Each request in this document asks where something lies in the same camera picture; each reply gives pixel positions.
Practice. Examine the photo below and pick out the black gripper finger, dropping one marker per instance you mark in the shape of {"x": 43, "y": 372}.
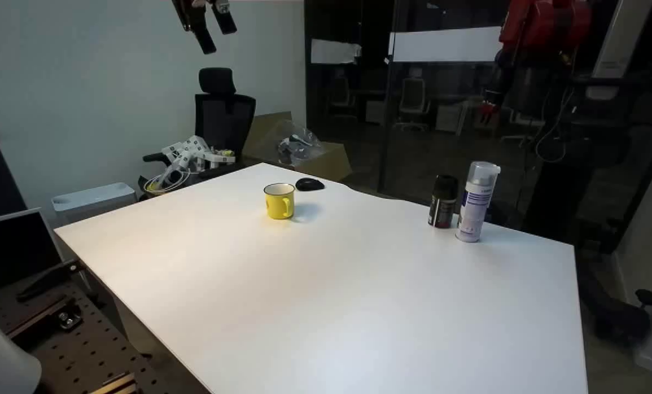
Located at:
{"x": 201, "y": 33}
{"x": 224, "y": 19}

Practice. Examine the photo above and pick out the yellow mug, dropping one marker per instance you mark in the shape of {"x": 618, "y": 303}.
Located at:
{"x": 278, "y": 204}

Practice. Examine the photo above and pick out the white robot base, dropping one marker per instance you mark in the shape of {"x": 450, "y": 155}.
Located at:
{"x": 0, "y": 357}

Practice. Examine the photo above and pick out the black office chair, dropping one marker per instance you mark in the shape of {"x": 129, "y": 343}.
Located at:
{"x": 224, "y": 120}

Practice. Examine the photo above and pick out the small white sign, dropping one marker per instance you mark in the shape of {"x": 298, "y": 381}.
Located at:
{"x": 336, "y": 50}

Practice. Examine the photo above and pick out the clear plastic bag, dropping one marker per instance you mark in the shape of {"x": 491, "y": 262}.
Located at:
{"x": 298, "y": 144}

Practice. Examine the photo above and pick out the cardboard box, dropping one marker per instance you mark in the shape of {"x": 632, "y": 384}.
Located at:
{"x": 332, "y": 163}

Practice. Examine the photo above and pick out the black computer mouse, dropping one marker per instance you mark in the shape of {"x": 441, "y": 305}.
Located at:
{"x": 309, "y": 184}

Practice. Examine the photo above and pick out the flat white box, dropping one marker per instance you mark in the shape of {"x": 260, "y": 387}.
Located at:
{"x": 92, "y": 198}

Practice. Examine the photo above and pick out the white chair behind glass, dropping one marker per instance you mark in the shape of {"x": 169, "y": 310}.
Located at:
{"x": 414, "y": 90}

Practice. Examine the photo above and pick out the white board behind glass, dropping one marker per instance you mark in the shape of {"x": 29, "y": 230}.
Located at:
{"x": 446, "y": 44}

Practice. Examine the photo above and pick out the black can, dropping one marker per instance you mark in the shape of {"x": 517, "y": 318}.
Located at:
{"x": 443, "y": 204}

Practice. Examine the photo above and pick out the dark laptop screen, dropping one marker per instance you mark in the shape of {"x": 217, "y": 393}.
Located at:
{"x": 12, "y": 253}

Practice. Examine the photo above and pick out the black clamp bar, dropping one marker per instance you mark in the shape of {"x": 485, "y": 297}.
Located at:
{"x": 43, "y": 280}

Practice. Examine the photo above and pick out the white spray can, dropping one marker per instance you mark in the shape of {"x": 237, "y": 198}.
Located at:
{"x": 476, "y": 204}

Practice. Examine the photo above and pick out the red robot behind glass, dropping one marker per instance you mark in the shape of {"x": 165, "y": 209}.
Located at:
{"x": 544, "y": 24}

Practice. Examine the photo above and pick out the black breadboard table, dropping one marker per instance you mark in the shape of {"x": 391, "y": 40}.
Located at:
{"x": 92, "y": 350}

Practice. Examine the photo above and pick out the black floor stand base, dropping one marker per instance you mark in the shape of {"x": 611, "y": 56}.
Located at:
{"x": 628, "y": 314}

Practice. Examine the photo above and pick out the small black bracket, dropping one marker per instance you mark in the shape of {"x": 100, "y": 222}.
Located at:
{"x": 69, "y": 318}

